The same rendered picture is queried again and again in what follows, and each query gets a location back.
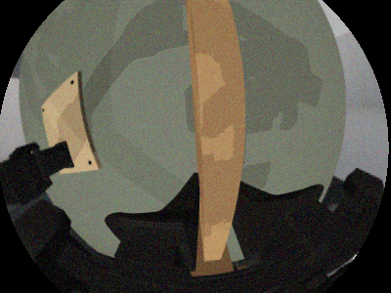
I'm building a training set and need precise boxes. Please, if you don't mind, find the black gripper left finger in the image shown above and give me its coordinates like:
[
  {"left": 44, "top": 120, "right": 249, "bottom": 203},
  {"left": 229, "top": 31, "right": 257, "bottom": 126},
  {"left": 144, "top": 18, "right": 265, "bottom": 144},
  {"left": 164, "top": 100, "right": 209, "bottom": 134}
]
[{"left": 105, "top": 173, "right": 199, "bottom": 272}]

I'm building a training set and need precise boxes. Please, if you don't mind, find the long wooden rail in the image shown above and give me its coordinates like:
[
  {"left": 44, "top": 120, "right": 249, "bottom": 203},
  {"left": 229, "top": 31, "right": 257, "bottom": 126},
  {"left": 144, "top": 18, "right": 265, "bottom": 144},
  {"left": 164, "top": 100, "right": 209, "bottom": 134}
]
[{"left": 185, "top": 0, "right": 246, "bottom": 263}]

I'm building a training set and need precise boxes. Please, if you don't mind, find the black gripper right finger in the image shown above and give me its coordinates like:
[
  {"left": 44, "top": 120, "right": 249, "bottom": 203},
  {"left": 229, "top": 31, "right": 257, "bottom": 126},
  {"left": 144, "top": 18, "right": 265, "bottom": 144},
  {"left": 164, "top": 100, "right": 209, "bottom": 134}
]
[{"left": 232, "top": 181, "right": 325, "bottom": 263}]

